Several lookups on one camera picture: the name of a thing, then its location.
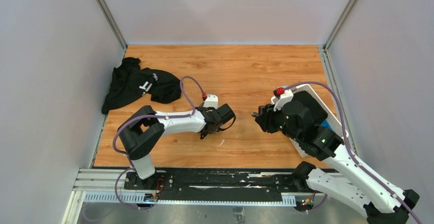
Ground white plastic basket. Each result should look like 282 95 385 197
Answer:
281 84 348 161

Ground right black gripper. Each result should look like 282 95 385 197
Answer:
256 100 301 142

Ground purple cable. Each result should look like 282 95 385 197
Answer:
275 81 423 224
112 76 208 211

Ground blue cloth in basket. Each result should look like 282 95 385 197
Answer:
320 120 331 129

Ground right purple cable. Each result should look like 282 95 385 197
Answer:
275 81 423 224

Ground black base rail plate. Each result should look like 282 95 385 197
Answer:
76 167 328 207

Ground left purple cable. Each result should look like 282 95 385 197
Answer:
112 76 208 211

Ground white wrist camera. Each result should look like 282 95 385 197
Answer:
202 94 219 108
270 85 294 111

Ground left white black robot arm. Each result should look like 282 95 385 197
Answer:
114 103 236 190

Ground black cloth in basket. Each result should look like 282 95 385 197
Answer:
293 91 328 125

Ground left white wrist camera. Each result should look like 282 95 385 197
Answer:
202 94 219 108

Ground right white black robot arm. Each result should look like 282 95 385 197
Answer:
252 94 420 223

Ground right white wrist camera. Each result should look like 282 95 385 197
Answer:
270 85 294 111

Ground black cloth with white print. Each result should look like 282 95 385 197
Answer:
101 57 182 115

